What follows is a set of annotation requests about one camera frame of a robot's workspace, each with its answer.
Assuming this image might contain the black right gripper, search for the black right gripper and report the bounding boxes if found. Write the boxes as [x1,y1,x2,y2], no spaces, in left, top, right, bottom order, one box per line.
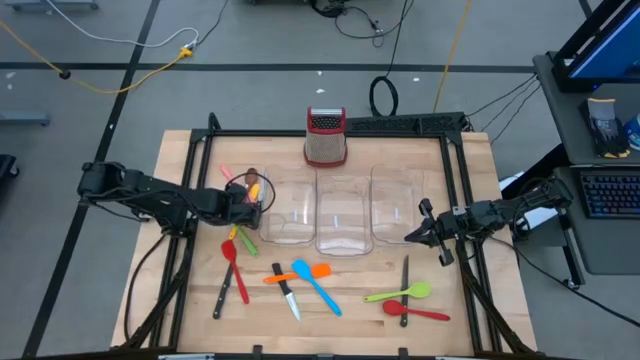
[403,198,476,268]

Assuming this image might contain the green silicone spatula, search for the green silicone spatula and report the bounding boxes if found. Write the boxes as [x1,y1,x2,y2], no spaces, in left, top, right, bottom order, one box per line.
[234,225,260,258]

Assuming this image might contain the pink silicone spatula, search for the pink silicone spatula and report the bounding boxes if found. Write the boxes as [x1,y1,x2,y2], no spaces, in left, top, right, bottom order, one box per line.
[219,164,251,204]

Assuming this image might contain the red silicone spatula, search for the red silicone spatula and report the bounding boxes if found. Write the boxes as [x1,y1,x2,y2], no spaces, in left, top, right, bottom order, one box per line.
[221,239,250,305]

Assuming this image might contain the clear plastic bin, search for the clear plastic bin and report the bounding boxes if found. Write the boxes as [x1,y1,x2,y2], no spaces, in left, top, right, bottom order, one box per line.
[314,172,375,257]
[369,163,426,246]
[258,164,317,246]

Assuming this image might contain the black steak knife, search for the black steak knife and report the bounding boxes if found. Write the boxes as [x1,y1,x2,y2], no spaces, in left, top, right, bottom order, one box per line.
[399,254,410,329]
[212,262,235,320]

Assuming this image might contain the lime green silicone spoon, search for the lime green silicone spoon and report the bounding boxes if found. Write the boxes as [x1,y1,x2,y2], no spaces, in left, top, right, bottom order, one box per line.
[363,281,432,304]

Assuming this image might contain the red silicone spoon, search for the red silicone spoon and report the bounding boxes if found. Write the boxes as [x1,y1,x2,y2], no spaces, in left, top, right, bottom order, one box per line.
[382,299,451,322]

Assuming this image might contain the blue silicone spatula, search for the blue silicone spatula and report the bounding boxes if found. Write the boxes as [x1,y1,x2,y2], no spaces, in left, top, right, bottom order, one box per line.
[291,258,344,318]

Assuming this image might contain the black handled paring knife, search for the black handled paring knife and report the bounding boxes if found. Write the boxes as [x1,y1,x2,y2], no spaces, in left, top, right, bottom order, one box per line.
[271,262,303,322]

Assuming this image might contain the orange silicone spatula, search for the orange silicone spatula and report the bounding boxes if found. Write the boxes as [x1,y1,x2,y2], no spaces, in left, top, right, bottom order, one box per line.
[262,263,333,285]

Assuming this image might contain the red and metal box grater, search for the red and metal box grater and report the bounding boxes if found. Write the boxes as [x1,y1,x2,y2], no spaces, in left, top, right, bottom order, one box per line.
[303,106,349,169]

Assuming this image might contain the white paper sheet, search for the white paper sheet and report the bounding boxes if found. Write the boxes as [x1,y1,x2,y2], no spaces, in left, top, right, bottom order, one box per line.
[499,172,559,231]

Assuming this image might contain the grey equipment cart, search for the grey equipment cart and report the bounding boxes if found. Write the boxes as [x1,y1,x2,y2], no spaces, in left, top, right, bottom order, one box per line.
[532,52,640,276]

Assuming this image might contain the black backlit keyboard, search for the black backlit keyboard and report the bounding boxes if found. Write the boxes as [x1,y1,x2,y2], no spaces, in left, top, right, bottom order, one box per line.
[578,169,640,220]

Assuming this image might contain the grey work gloves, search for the grey work gloves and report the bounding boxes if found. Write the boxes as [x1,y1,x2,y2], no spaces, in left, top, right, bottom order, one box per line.
[579,97,632,160]

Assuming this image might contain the grey floor stand base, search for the grey floor stand base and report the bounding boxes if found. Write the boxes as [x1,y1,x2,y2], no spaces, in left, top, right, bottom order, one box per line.
[0,110,51,127]

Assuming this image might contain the black chair base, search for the black chair base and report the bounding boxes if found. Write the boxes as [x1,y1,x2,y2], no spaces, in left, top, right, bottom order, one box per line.
[0,153,20,181]

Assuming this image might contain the blue and white roll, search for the blue and white roll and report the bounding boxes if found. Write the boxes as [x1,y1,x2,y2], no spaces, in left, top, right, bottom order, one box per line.
[624,113,640,151]

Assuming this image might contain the black computer monitor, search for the black computer monitor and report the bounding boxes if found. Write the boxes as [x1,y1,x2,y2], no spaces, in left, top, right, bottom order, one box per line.
[552,0,640,94]

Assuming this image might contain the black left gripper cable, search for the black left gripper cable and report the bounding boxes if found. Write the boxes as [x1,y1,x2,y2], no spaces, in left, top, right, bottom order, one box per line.
[224,172,277,215]

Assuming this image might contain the black aluminium table frame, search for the black aluminium table frame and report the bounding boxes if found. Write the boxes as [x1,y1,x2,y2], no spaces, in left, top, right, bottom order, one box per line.
[117,112,539,359]

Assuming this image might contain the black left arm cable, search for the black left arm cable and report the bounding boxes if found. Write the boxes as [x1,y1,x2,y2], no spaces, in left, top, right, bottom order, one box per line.
[123,232,171,341]

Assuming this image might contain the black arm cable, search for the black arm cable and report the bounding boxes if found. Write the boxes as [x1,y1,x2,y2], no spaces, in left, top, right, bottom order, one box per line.
[487,234,640,329]
[123,232,171,341]

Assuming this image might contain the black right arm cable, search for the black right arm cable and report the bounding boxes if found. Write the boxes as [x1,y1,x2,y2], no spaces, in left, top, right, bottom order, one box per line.
[487,234,640,329]

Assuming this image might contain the black coiled cable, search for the black coiled cable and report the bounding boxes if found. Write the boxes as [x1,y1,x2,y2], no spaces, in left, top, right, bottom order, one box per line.
[368,0,414,118]

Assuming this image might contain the black cables to cart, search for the black cables to cart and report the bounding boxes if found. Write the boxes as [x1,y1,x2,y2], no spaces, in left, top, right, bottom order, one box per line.
[464,73,542,146]

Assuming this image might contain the yellow extension cable with plug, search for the yellow extension cable with plug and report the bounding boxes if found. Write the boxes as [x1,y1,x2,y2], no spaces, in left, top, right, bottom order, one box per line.
[0,19,194,95]

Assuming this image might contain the white floor cable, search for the white floor cable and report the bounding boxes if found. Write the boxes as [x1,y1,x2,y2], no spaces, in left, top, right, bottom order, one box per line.
[44,0,200,50]

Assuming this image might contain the black cable tangle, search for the black cable tangle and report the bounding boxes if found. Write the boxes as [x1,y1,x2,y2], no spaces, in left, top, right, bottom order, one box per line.
[309,0,416,49]

